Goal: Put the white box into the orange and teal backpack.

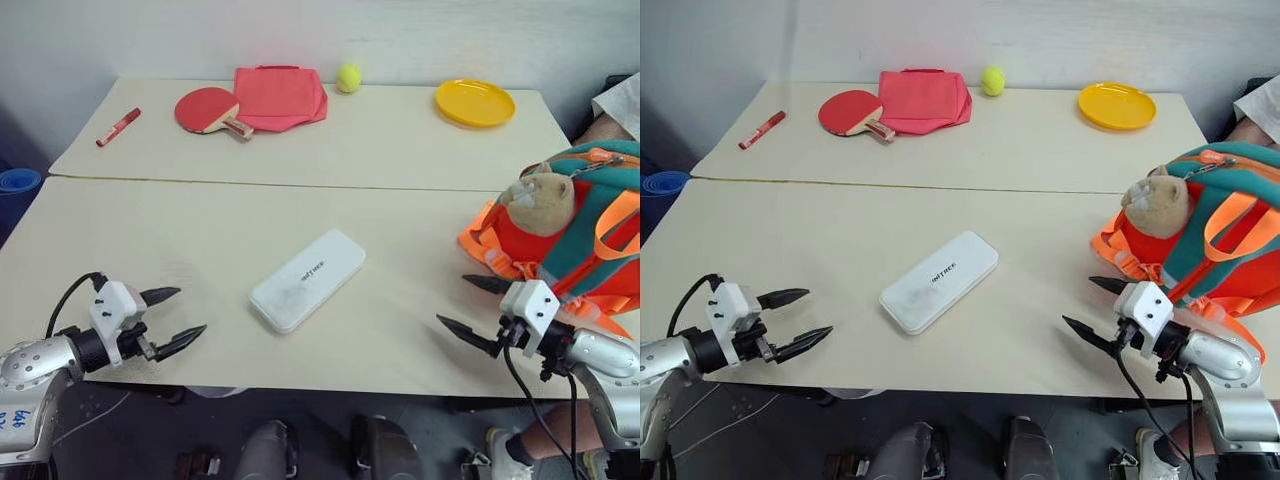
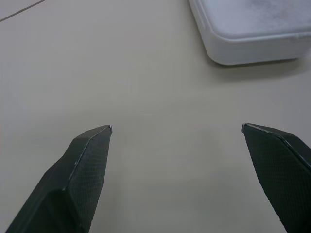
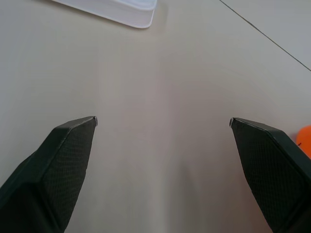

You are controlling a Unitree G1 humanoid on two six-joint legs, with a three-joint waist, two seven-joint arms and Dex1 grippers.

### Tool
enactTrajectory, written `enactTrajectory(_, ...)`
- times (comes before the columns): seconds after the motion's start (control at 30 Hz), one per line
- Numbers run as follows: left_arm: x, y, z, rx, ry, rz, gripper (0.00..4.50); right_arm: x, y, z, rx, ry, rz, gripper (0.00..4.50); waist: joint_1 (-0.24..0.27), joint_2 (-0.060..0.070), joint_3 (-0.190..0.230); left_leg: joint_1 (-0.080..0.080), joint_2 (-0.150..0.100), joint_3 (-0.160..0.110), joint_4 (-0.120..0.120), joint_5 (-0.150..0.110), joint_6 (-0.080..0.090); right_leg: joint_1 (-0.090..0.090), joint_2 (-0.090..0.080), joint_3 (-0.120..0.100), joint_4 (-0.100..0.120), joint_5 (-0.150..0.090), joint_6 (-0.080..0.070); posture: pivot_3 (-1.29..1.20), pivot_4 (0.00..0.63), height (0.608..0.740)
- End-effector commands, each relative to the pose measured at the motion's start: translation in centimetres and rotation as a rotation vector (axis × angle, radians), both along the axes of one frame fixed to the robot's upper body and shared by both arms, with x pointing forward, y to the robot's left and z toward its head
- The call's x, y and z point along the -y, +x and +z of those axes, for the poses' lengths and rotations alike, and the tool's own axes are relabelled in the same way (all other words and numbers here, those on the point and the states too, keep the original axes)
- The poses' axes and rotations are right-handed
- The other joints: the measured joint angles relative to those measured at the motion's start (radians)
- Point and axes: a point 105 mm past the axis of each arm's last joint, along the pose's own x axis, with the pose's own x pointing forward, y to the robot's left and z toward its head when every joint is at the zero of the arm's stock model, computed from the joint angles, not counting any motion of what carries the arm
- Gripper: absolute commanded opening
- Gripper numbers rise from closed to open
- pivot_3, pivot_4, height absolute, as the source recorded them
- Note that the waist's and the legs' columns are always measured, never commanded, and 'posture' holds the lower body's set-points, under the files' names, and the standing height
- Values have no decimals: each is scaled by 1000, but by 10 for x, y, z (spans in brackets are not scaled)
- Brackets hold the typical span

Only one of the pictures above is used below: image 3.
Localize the white plastic tray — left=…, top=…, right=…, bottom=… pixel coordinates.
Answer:
left=50, top=0, right=156, bottom=29

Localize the orange round object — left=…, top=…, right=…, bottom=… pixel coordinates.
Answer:
left=296, top=125, right=311, bottom=154

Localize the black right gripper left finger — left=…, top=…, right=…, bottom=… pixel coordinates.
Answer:
left=0, top=116, right=98, bottom=233

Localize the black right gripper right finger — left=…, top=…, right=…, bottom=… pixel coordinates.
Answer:
left=229, top=117, right=311, bottom=233

